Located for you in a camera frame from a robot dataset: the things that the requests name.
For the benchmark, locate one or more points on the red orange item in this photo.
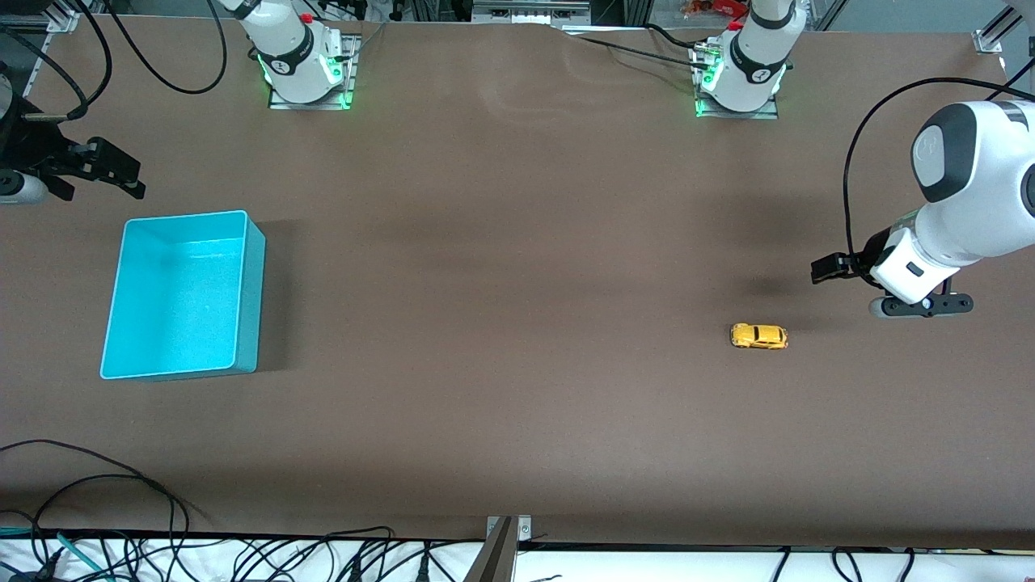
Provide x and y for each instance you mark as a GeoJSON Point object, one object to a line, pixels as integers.
{"type": "Point", "coordinates": [711, 8]}

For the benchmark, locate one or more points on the black power plug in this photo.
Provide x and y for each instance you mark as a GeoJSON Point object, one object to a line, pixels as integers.
{"type": "Point", "coordinates": [353, 568]}
{"type": "Point", "coordinates": [424, 566]}

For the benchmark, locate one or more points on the grey metal device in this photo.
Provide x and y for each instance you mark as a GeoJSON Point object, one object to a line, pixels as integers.
{"type": "Point", "coordinates": [530, 11]}

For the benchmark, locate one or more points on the turquoise plastic bin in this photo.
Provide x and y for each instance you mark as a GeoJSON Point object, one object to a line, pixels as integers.
{"type": "Point", "coordinates": [174, 299]}

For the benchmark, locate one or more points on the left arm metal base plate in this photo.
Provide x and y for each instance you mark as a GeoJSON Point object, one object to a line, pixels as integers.
{"type": "Point", "coordinates": [736, 115]}

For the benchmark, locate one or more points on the short aluminium frame profile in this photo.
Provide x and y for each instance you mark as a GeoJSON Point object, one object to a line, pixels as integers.
{"type": "Point", "coordinates": [990, 39]}

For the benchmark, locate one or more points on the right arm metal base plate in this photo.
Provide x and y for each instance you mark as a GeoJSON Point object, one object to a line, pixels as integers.
{"type": "Point", "coordinates": [311, 106]}

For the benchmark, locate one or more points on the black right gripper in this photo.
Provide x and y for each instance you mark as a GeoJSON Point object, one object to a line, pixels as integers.
{"type": "Point", "coordinates": [42, 155]}

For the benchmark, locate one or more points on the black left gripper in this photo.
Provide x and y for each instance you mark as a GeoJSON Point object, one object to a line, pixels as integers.
{"type": "Point", "coordinates": [859, 263]}

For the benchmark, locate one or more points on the metal table edge bracket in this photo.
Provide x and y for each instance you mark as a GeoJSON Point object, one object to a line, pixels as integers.
{"type": "Point", "coordinates": [501, 558]}

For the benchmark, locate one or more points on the yellow beetle toy car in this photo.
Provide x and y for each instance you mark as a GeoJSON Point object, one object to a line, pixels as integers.
{"type": "Point", "coordinates": [760, 335]}

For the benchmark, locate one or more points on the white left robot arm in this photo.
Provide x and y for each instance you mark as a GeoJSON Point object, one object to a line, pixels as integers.
{"type": "Point", "coordinates": [986, 202]}

